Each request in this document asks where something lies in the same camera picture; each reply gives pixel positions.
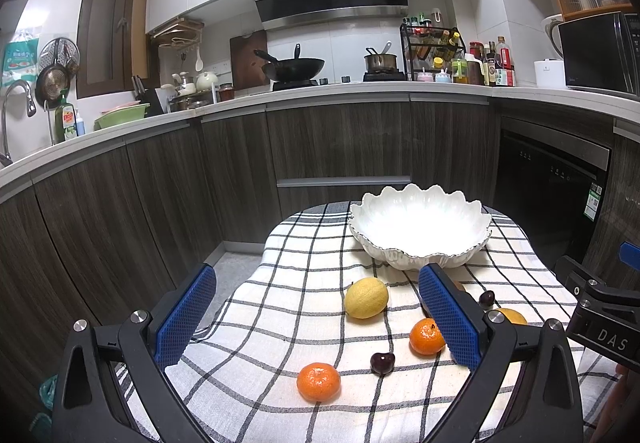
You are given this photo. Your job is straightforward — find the black microwave oven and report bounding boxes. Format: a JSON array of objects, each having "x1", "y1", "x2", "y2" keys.
[{"x1": 559, "y1": 12, "x2": 639, "y2": 100}]

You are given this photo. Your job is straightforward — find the red cap sauce bottle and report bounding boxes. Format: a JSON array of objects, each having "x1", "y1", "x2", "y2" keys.
[{"x1": 496, "y1": 36, "x2": 515, "y2": 87}]

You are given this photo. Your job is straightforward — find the white electric kettle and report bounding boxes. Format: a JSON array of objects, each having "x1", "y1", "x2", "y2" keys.
[{"x1": 541, "y1": 13, "x2": 564, "y2": 59}]

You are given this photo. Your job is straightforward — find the yellow mango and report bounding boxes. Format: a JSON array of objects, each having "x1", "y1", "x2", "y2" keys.
[{"x1": 498, "y1": 307, "x2": 528, "y2": 326}]

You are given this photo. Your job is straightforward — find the steel saucepan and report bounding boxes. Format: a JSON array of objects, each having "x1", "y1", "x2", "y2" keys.
[{"x1": 364, "y1": 41, "x2": 397, "y2": 74}]

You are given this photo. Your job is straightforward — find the yellow lemon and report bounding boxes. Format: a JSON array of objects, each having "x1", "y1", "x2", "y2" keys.
[{"x1": 344, "y1": 277, "x2": 388, "y2": 319}]

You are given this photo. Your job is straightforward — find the built-in black dishwasher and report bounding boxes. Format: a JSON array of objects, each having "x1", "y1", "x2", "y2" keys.
[{"x1": 494, "y1": 117, "x2": 611, "y2": 269}]

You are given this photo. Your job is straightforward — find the wooden cutting board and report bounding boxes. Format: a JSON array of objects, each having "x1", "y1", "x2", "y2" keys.
[{"x1": 229, "y1": 30, "x2": 270, "y2": 90}]

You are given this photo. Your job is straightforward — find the green detergent bottle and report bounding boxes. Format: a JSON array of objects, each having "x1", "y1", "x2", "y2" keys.
[{"x1": 54, "y1": 90, "x2": 78, "y2": 143}]

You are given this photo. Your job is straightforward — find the white scalloped ceramic bowl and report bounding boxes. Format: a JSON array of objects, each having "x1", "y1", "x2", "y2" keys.
[{"x1": 348, "y1": 183, "x2": 491, "y2": 271}]

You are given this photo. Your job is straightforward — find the green dish basin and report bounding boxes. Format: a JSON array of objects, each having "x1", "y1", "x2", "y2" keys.
[{"x1": 93, "y1": 103, "x2": 149, "y2": 130}]

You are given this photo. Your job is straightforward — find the black spice rack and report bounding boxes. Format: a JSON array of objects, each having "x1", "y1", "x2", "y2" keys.
[{"x1": 399, "y1": 23, "x2": 468, "y2": 81}]

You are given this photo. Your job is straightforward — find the orange mandarin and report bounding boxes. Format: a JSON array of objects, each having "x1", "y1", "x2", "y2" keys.
[
  {"x1": 409, "y1": 317, "x2": 446, "y2": 356},
  {"x1": 296, "y1": 362, "x2": 342, "y2": 403}
]

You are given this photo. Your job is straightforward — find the white teapot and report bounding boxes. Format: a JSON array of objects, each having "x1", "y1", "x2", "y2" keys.
[{"x1": 195, "y1": 70, "x2": 218, "y2": 91}]

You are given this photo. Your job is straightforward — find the hanging frying pan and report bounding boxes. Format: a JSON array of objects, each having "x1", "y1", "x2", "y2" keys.
[{"x1": 35, "y1": 64, "x2": 70, "y2": 108}]

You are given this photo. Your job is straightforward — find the black wok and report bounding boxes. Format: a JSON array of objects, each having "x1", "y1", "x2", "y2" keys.
[{"x1": 254, "y1": 44, "x2": 326, "y2": 82}]

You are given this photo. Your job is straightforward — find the dark cherry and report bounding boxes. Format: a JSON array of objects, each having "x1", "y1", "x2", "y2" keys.
[
  {"x1": 370, "y1": 352, "x2": 396, "y2": 377},
  {"x1": 478, "y1": 290, "x2": 495, "y2": 311}
]

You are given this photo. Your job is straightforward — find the chrome kitchen faucet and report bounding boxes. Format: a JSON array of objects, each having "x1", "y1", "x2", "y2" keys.
[{"x1": 1, "y1": 79, "x2": 37, "y2": 168}]

